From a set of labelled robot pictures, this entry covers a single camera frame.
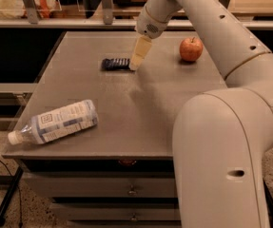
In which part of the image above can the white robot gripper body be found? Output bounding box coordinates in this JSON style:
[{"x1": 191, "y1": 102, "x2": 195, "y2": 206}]
[{"x1": 135, "y1": 7, "x2": 167, "y2": 39}]

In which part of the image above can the black metal stand leg left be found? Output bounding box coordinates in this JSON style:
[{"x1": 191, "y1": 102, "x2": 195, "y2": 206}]
[{"x1": 0, "y1": 167, "x2": 23, "y2": 227}]

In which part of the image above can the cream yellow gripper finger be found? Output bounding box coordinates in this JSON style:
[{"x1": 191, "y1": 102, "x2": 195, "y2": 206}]
[{"x1": 129, "y1": 35, "x2": 152, "y2": 71}]

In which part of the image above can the plastic bottle with white label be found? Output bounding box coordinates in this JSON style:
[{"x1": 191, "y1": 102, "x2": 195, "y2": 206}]
[{"x1": 8, "y1": 100, "x2": 98, "y2": 145}]

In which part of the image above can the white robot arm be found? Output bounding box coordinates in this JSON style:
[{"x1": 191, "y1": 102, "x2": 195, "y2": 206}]
[{"x1": 131, "y1": 0, "x2": 273, "y2": 228}]

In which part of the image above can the grey metal drawer cabinet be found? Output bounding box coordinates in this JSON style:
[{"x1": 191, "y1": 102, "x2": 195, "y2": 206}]
[{"x1": 4, "y1": 31, "x2": 224, "y2": 228}]

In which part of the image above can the black floor cable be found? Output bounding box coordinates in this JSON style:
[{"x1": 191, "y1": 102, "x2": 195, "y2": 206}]
[{"x1": 0, "y1": 138, "x2": 24, "y2": 228}]

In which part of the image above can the red apple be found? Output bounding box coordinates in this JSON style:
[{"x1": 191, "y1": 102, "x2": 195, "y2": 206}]
[{"x1": 179, "y1": 37, "x2": 204, "y2": 62}]

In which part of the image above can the grey metal shelf rail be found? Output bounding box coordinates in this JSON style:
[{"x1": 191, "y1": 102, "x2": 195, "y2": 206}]
[{"x1": 0, "y1": 0, "x2": 273, "y2": 30}]

